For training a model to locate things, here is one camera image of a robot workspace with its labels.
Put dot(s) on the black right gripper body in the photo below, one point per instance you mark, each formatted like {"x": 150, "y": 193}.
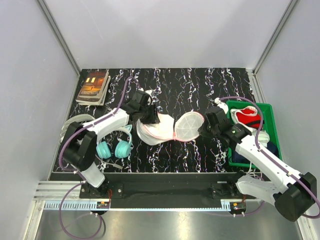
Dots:
{"x": 207, "y": 130}

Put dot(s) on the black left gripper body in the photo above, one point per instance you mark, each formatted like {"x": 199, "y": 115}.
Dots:
{"x": 148, "y": 115}

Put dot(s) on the white pink mesh laundry bag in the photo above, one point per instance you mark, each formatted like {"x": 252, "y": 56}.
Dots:
{"x": 185, "y": 129}

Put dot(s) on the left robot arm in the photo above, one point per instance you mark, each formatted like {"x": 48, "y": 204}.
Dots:
{"x": 82, "y": 142}

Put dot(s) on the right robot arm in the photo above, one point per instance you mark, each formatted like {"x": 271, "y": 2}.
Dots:
{"x": 289, "y": 191}

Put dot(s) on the red garment in bin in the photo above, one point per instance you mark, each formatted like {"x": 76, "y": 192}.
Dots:
{"x": 249, "y": 116}

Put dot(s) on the blue garment in bin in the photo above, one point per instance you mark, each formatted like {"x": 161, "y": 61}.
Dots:
{"x": 238, "y": 158}

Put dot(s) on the teal cat-ear headphones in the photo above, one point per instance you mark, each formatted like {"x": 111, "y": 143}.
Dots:
{"x": 123, "y": 148}

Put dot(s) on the green plastic bin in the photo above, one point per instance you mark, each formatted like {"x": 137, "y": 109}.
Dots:
{"x": 267, "y": 116}

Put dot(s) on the paperback book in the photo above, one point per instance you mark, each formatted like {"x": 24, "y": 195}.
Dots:
{"x": 94, "y": 89}

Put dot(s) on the white headphones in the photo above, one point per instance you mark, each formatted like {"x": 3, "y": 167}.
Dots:
{"x": 81, "y": 118}

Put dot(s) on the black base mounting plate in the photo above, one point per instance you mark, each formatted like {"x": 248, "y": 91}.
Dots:
{"x": 166, "y": 191}

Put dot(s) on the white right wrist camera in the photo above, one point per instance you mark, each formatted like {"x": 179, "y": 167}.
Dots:
{"x": 221, "y": 104}

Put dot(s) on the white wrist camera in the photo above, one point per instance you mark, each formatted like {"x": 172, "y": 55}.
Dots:
{"x": 150, "y": 93}
{"x": 221, "y": 104}

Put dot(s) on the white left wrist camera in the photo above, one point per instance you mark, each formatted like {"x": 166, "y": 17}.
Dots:
{"x": 150, "y": 93}

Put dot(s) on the grey usb cable plug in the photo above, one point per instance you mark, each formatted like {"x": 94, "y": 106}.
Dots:
{"x": 117, "y": 166}

